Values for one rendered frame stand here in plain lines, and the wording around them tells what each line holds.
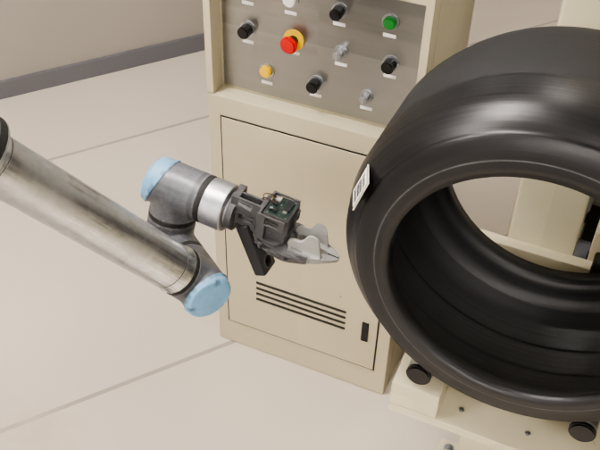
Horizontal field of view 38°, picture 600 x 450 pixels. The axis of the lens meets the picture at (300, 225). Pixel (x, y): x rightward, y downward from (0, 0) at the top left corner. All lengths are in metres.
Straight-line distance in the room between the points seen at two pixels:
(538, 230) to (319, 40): 0.69
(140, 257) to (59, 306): 1.55
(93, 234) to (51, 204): 0.10
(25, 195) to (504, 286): 0.87
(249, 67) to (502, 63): 1.04
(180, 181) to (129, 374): 1.25
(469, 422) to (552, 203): 0.43
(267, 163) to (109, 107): 1.72
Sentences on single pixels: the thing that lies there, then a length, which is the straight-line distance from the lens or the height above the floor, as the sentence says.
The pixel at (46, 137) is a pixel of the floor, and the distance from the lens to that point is 3.74.
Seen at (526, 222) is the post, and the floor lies 1.00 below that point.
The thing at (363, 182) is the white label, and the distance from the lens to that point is 1.28.
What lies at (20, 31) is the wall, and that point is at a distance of 3.94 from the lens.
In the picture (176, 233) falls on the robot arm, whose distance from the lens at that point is 1.63.
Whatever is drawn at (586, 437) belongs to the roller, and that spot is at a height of 0.90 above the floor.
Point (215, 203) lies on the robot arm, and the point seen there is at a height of 1.10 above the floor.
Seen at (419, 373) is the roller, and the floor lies 0.91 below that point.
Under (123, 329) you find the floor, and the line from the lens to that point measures 2.86.
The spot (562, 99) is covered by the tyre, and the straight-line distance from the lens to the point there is 1.17.
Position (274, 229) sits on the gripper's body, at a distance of 1.52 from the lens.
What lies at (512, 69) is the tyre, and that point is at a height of 1.47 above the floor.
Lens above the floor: 2.07
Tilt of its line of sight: 40 degrees down
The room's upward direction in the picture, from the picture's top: 2 degrees clockwise
